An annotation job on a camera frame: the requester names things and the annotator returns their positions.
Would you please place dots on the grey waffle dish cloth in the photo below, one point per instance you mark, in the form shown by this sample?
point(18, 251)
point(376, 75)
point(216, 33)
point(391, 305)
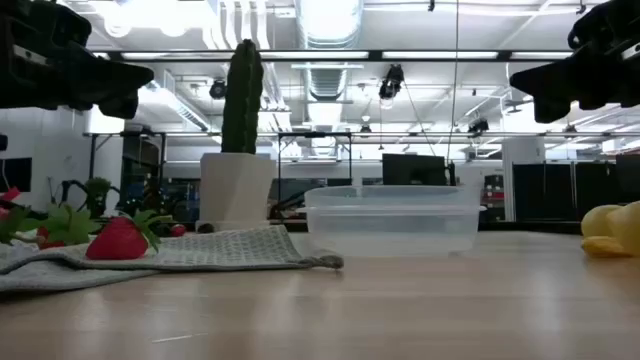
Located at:
point(220, 250)

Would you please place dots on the black computer monitor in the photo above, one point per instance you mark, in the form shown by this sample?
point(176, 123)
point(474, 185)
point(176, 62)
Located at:
point(414, 170)

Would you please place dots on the black background workstation frame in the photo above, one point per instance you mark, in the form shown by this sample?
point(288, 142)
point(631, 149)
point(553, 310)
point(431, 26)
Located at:
point(314, 134)

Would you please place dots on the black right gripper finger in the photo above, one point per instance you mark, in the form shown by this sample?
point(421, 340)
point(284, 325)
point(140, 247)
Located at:
point(555, 80)
point(550, 111)

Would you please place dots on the clear plastic tupperware container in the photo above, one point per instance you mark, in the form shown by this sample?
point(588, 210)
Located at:
point(395, 225)

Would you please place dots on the black hanging spotlight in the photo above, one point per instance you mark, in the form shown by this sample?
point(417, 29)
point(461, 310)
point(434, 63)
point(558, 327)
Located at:
point(478, 126)
point(391, 82)
point(218, 89)

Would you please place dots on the black metal shelf rack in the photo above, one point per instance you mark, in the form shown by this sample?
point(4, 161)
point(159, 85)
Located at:
point(142, 150)

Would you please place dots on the red bar object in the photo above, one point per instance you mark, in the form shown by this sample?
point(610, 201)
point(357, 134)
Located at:
point(10, 194)

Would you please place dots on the small red round object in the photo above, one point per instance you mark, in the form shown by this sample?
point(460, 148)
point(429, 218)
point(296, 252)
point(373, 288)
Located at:
point(178, 230)

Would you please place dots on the small yellow banana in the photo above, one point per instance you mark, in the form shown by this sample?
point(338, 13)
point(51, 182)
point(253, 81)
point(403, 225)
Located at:
point(602, 247)

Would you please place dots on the white room pillar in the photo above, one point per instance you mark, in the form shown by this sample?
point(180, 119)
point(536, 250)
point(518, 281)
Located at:
point(522, 175)

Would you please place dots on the small green potted plant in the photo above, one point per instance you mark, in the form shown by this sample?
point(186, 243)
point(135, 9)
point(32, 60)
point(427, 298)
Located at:
point(97, 192)

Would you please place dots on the silver ventilation duct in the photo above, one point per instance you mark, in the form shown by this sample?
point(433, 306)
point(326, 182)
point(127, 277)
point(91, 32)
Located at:
point(327, 30)

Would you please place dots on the small dark round object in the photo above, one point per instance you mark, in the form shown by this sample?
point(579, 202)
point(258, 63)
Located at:
point(205, 228)
point(162, 230)

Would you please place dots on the black partition panels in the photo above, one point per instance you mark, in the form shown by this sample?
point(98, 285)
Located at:
point(575, 190)

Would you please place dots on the black overhead light beam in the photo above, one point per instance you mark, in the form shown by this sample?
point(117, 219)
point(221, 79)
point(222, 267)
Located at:
point(375, 55)

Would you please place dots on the black wall screen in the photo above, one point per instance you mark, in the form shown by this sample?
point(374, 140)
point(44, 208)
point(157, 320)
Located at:
point(15, 175)

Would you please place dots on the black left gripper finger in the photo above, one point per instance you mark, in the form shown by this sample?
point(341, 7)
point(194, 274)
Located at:
point(120, 106)
point(110, 77)

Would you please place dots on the tall green cactus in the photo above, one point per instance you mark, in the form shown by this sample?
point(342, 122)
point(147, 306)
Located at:
point(242, 100)

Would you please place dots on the white faceted plant pot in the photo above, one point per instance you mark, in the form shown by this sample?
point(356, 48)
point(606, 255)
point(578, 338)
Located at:
point(235, 185)

